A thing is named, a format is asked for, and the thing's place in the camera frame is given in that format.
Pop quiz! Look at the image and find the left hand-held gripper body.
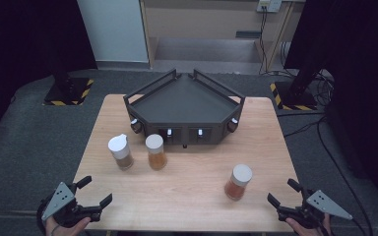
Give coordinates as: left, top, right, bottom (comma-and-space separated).
36, 182, 102, 229

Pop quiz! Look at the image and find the white panel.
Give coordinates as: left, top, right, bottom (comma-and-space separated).
77, 0, 151, 64

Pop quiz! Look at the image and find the long black floor cable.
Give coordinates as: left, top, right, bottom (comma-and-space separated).
277, 111, 375, 236

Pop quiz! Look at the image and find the bundle of cables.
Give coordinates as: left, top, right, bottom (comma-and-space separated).
309, 69, 337, 108

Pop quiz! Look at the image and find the orange spice jar white lid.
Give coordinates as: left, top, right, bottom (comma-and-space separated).
145, 134, 168, 171

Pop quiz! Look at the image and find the brown spice jar flip cap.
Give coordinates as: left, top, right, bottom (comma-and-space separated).
107, 133, 135, 171

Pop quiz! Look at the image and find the white wall power outlet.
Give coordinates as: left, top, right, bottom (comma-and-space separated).
256, 0, 284, 14

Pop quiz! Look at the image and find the black stand with striped base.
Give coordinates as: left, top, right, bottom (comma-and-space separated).
269, 67, 319, 112
42, 58, 95, 107

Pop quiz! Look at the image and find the black cable from outlet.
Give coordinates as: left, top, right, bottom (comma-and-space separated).
258, 6, 271, 75

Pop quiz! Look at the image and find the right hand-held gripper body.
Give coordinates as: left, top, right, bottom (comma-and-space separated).
277, 188, 353, 230

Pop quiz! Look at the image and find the black curtain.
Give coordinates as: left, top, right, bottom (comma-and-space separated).
0, 0, 98, 148
283, 0, 378, 206

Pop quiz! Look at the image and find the black corner rack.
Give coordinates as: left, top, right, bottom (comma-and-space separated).
123, 68, 246, 149

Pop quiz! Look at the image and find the person's right hand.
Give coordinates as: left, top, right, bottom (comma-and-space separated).
284, 212, 333, 236

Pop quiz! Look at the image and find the wooden shelf unit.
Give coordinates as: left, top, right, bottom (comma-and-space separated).
139, 0, 307, 75

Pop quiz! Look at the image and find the person's left hand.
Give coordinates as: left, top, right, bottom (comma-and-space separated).
44, 215, 93, 236

